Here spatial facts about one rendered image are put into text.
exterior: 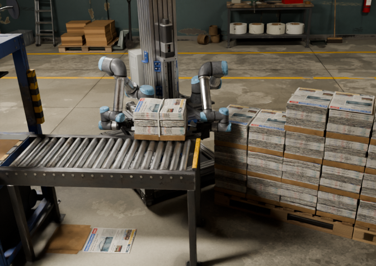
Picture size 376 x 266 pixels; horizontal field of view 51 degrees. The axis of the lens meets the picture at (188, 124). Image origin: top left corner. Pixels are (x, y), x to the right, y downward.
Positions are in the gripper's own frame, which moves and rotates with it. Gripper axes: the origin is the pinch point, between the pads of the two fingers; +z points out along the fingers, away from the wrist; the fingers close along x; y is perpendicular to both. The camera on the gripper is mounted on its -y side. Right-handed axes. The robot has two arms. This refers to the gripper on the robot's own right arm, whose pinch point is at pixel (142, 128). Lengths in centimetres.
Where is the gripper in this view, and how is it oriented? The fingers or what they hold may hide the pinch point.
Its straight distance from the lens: 320.3
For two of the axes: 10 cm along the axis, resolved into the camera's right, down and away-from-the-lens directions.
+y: -0.2, -9.2, -4.0
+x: 0.9, -4.0, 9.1
